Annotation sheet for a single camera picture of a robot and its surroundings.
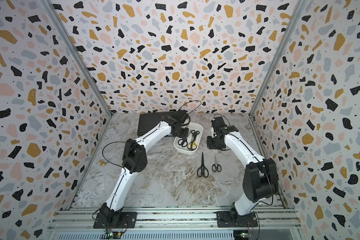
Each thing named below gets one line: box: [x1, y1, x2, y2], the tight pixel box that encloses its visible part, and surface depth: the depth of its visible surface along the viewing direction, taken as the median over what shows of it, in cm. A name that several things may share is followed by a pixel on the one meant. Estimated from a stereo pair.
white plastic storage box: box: [173, 122, 204, 155], surface depth 105 cm
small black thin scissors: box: [212, 155, 222, 172], surface depth 94 cm
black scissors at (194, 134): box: [191, 129, 200, 145], surface depth 112 cm
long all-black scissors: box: [196, 152, 209, 178], surface depth 93 cm
